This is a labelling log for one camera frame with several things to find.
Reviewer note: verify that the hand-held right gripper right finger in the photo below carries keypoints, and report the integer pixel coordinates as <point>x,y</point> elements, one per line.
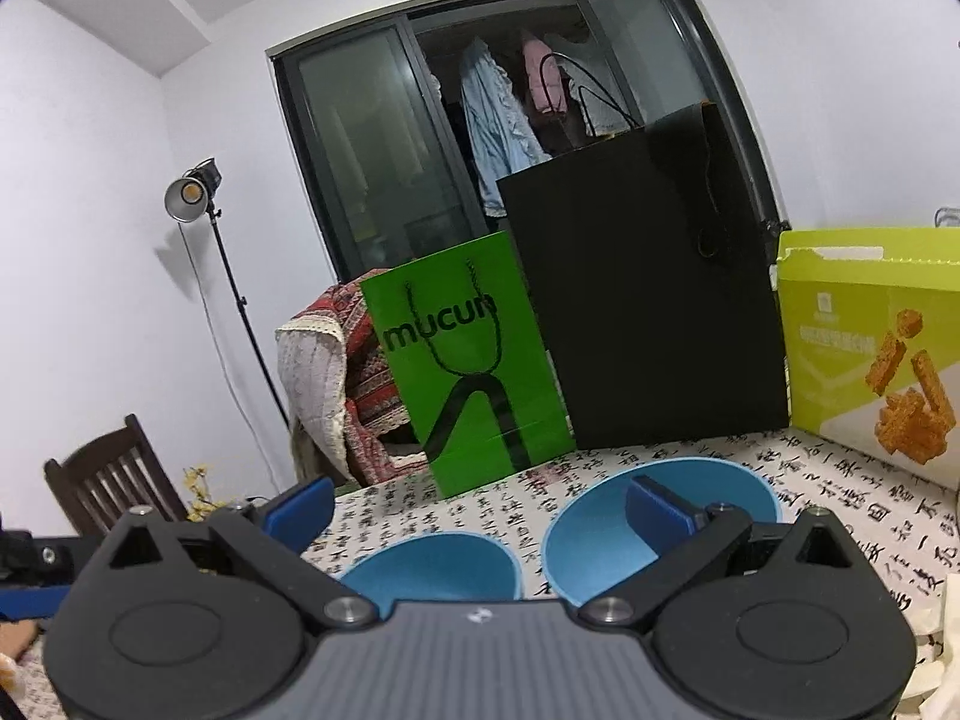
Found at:
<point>660,514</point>

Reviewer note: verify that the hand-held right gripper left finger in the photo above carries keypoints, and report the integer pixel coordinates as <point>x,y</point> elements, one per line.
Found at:
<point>307,514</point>

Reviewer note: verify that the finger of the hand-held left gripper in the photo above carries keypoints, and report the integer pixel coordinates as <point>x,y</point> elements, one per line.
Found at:
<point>30,604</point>

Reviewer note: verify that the blue bowl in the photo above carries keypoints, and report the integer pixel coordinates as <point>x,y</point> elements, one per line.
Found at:
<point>592,540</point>
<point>435,570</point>

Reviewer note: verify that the dark wooden chair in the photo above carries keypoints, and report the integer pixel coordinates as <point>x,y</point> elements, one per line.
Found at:
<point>97,480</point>

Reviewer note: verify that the yellow flower branch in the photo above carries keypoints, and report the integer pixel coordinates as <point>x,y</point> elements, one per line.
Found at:
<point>199,495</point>

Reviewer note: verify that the patterned woven blanket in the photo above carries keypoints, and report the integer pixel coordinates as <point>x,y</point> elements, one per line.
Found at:
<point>315,375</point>

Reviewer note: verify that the calligraphy print tablecloth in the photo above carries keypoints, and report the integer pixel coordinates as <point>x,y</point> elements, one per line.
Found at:
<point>825,480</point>

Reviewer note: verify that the green paper bag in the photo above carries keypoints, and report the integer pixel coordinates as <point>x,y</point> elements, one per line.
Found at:
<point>525,360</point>

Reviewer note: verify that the yellow-green snack box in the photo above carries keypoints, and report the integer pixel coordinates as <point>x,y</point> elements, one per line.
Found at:
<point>832,360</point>

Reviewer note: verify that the black paper bag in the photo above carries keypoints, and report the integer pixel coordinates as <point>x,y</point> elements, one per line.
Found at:
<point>652,277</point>

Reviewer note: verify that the crumpled white tissue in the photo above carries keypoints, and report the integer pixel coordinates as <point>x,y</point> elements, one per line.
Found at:
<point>937,682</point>

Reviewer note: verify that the studio light on stand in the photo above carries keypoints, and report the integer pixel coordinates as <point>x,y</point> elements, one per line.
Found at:
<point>187,195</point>

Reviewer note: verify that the dark sliding glass door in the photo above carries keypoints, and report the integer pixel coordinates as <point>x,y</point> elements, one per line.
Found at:
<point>360,150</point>

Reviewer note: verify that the hanging light blue shirt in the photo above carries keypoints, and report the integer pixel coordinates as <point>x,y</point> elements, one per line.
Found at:
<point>495,127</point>

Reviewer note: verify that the hanging white garment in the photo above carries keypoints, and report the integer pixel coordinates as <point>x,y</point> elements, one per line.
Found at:
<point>581,79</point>

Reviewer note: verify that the hanging pink garment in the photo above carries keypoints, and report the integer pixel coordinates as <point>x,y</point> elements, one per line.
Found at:
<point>540,82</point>

